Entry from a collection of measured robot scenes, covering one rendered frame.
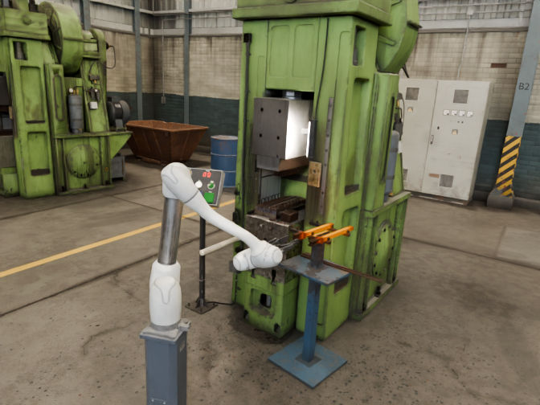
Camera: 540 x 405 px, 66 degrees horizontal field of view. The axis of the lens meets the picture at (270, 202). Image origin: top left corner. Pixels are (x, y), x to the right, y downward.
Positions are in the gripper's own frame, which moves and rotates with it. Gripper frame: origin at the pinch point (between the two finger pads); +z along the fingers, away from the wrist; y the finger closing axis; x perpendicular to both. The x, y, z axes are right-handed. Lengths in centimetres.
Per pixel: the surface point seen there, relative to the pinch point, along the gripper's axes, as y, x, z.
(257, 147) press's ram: -65, 41, 36
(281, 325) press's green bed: -32, -89, 26
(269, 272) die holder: -44, -48, 26
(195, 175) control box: -110, 17, 12
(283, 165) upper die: -46, 30, 44
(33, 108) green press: -535, 37, 26
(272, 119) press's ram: -54, 62, 40
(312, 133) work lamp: -29, 53, 54
